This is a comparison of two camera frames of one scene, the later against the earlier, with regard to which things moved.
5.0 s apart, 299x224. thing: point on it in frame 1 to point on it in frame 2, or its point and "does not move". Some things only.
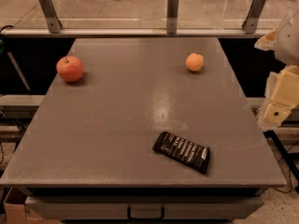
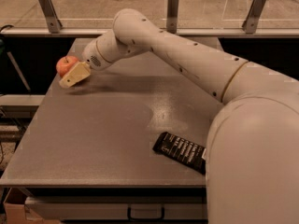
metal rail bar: (135, 34) does not move
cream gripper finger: (281, 96) to (76, 74)
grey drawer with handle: (148, 207) does not move
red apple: (70, 69) does not move
